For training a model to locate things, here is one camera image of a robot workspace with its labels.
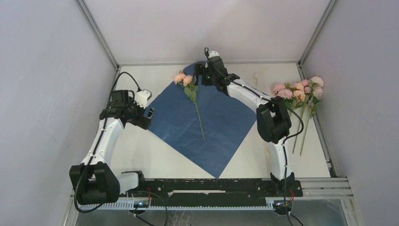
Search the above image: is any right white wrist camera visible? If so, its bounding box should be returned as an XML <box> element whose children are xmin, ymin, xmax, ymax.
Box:
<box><xmin>207</xmin><ymin>51</ymin><xmax>220</xmax><ymax>58</ymax></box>

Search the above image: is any cream ribbon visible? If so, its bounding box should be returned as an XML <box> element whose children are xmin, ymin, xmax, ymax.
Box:
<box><xmin>254</xmin><ymin>68</ymin><xmax>274</xmax><ymax>93</ymax></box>

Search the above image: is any blue wrapping paper sheet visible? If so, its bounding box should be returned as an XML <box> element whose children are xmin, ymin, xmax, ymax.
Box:
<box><xmin>145</xmin><ymin>65</ymin><xmax>271</xmax><ymax>178</ymax></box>

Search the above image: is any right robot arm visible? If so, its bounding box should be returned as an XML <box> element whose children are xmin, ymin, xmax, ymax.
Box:
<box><xmin>194</xmin><ymin>56</ymin><xmax>295</xmax><ymax>196</ymax></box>

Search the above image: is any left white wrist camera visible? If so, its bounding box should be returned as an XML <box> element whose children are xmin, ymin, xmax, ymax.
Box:
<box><xmin>134</xmin><ymin>89</ymin><xmax>152</xmax><ymax>109</ymax></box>

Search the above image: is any pale pink fake flower stem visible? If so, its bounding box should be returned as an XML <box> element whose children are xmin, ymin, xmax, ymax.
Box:
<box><xmin>300</xmin><ymin>76</ymin><xmax>324</xmax><ymax>156</ymax></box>

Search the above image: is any right black cable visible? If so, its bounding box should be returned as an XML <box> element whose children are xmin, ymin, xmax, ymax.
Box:
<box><xmin>204</xmin><ymin>47</ymin><xmax>305</xmax><ymax>226</ymax></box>

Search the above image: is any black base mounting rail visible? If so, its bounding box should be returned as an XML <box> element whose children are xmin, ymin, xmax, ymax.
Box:
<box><xmin>121</xmin><ymin>178</ymin><xmax>303</xmax><ymax>205</ymax></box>

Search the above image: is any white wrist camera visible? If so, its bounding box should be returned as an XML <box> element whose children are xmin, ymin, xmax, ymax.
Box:
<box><xmin>207</xmin><ymin>51</ymin><xmax>220</xmax><ymax>58</ymax></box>
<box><xmin>134</xmin><ymin>89</ymin><xmax>152</xmax><ymax>109</ymax></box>

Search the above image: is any white cable duct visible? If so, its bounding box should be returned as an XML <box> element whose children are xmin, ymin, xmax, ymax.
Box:
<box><xmin>99</xmin><ymin>199</ymin><xmax>275</xmax><ymax>210</ymax></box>

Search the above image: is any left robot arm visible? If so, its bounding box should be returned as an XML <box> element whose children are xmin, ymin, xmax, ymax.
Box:
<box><xmin>69</xmin><ymin>89</ymin><xmax>154</xmax><ymax>205</ymax></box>

